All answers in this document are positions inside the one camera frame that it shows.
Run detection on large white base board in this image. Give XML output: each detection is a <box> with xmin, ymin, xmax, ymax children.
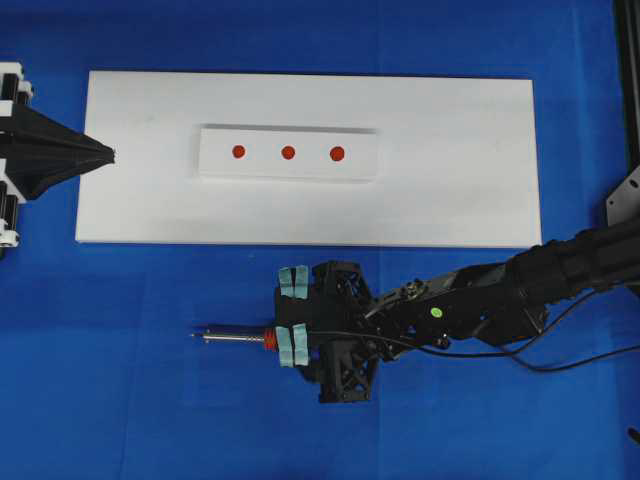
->
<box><xmin>76</xmin><ymin>71</ymin><xmax>541</xmax><ymax>248</ymax></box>

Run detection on black aluminium frame post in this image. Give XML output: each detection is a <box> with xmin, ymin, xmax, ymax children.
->
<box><xmin>613</xmin><ymin>0</ymin><xmax>639</xmax><ymax>171</ymax></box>

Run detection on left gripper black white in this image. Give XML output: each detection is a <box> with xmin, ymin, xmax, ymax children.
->
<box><xmin>0</xmin><ymin>60</ymin><xmax>117</xmax><ymax>259</ymax></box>

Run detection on small white raised plate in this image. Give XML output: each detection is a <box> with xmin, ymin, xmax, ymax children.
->
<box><xmin>198</xmin><ymin>126</ymin><xmax>379</xmax><ymax>183</ymax></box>

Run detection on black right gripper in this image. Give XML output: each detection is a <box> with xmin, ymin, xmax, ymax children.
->
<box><xmin>273</xmin><ymin>261</ymin><xmax>394</xmax><ymax>404</ymax></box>

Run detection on orange handled soldering iron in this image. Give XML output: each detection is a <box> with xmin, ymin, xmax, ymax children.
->
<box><xmin>190</xmin><ymin>325</ymin><xmax>279</xmax><ymax>352</ymax></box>

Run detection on grey metal bracket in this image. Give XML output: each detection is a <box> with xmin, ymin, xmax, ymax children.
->
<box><xmin>605</xmin><ymin>166</ymin><xmax>640</xmax><ymax>226</ymax></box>

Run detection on black soldering iron cable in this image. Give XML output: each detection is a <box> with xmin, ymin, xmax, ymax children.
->
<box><xmin>304</xmin><ymin>287</ymin><xmax>640</xmax><ymax>374</ymax></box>

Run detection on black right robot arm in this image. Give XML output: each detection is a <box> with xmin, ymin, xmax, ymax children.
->
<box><xmin>264</xmin><ymin>219</ymin><xmax>639</xmax><ymax>403</ymax></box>

